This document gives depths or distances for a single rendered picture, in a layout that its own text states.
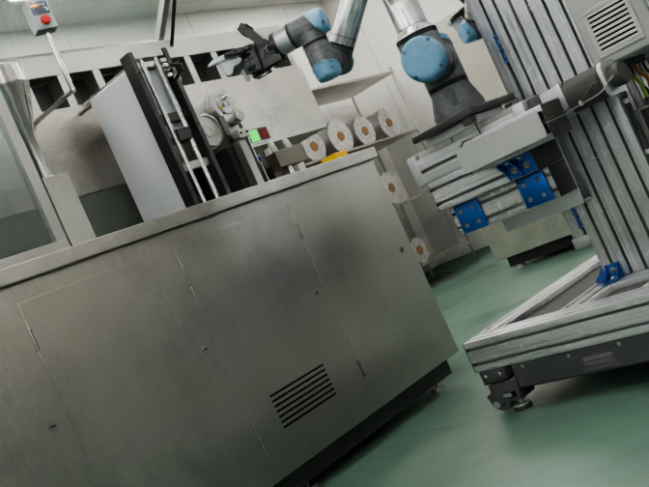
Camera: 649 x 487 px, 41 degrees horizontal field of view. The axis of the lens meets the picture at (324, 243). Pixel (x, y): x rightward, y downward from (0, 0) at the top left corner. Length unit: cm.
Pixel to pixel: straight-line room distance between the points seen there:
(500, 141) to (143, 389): 109
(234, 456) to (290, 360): 36
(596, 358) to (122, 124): 169
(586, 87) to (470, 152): 32
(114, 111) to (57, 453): 132
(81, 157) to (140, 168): 24
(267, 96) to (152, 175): 101
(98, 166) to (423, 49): 133
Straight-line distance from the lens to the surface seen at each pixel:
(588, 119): 246
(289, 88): 395
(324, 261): 281
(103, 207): 312
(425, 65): 233
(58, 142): 312
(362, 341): 284
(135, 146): 300
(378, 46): 819
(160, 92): 287
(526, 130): 219
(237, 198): 261
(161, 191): 295
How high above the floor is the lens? 63
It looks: level
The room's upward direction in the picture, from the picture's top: 24 degrees counter-clockwise
